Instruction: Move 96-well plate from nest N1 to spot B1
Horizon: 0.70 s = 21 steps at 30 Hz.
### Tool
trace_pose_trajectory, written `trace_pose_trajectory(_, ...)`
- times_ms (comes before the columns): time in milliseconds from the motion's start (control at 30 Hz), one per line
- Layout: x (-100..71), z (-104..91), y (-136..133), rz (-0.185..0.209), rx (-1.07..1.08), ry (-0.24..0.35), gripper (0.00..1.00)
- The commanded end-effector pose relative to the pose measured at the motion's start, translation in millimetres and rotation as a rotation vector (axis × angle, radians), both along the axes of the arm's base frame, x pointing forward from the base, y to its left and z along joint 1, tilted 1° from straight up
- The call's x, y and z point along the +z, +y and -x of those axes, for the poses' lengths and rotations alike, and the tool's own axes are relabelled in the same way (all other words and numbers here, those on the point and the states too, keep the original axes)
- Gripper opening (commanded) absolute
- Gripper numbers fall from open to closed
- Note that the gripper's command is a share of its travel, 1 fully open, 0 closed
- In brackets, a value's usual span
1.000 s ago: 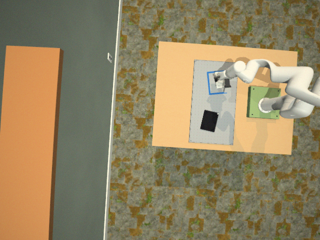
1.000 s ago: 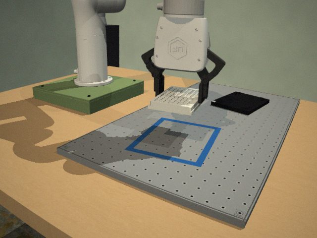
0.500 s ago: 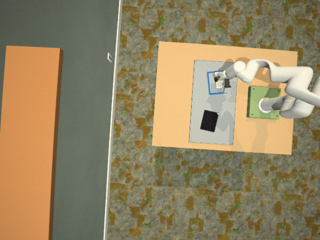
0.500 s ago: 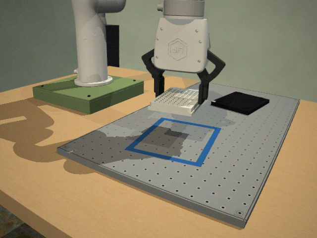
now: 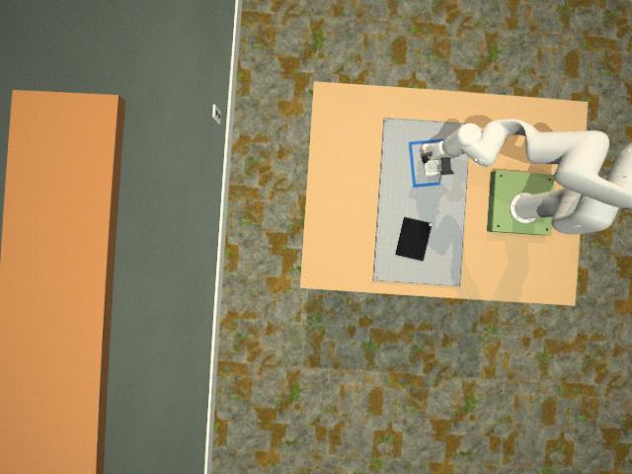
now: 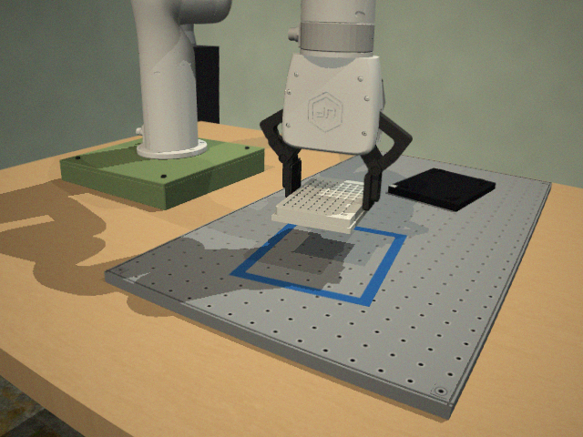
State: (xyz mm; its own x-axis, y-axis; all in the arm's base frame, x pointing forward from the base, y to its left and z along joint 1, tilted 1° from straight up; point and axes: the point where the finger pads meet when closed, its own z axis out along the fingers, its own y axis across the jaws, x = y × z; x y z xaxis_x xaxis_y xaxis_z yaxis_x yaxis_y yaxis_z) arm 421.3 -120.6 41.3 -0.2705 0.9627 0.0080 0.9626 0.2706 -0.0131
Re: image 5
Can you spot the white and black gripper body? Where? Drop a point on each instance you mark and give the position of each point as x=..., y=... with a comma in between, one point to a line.
x=437, y=152

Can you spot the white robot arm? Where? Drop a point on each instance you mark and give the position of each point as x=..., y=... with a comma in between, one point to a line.
x=579, y=156

